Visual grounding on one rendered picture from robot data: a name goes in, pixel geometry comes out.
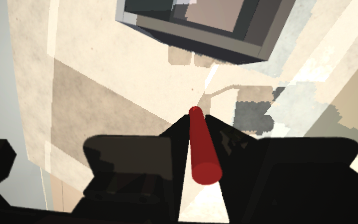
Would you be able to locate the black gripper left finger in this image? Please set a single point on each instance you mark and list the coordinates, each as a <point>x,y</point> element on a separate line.
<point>165,154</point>

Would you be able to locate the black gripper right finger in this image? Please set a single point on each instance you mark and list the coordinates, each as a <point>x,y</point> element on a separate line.
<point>246,162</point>

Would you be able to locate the red peg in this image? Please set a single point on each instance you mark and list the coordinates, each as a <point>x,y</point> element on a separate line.
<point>205,166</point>

